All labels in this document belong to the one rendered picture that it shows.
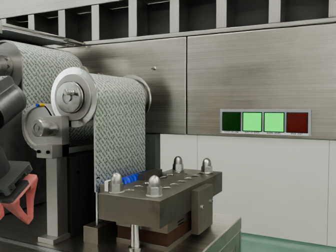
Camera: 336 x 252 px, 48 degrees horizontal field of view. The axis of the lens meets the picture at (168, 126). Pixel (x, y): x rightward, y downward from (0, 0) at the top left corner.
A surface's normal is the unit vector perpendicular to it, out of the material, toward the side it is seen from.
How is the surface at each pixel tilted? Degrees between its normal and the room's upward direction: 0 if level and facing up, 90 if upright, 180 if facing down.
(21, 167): 29
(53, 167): 90
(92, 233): 90
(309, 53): 90
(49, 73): 92
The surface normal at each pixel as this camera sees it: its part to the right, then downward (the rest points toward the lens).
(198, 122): -0.46, 0.04
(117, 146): 0.89, 0.03
